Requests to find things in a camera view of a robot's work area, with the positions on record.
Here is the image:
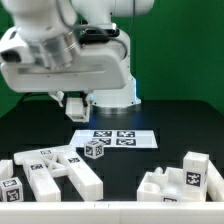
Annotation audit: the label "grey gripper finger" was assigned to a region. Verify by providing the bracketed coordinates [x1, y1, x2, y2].
[48, 91, 64, 107]
[82, 91, 93, 108]

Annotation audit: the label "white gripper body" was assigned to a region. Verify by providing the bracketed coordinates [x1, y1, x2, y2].
[0, 39, 128, 92]

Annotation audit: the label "white tagged cube nut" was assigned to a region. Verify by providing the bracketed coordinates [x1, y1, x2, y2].
[84, 140, 104, 159]

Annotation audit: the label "white chair seat part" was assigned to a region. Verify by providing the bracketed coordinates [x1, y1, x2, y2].
[136, 166, 209, 202]

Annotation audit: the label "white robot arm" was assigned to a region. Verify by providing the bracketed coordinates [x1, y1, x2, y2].
[0, 0, 154, 119]

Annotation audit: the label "white marker sheet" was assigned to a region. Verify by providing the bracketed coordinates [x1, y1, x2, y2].
[70, 130, 158, 149]

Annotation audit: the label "white tagged cube left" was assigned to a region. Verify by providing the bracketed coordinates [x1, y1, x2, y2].
[0, 177, 24, 202]

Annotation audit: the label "black cables on table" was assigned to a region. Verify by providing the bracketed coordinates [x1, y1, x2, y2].
[20, 92, 51, 103]

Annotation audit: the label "black camera on stand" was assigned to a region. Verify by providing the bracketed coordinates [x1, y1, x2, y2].
[82, 28, 120, 37]

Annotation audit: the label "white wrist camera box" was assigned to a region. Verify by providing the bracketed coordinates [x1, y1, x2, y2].
[0, 27, 34, 64]

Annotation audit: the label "white chair back frame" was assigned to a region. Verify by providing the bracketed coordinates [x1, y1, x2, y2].
[14, 145, 103, 202]

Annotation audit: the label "white front rail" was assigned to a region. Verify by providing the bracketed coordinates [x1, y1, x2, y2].
[0, 202, 224, 224]

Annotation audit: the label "white right corner bracket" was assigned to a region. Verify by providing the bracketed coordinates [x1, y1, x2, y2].
[207, 162, 224, 202]

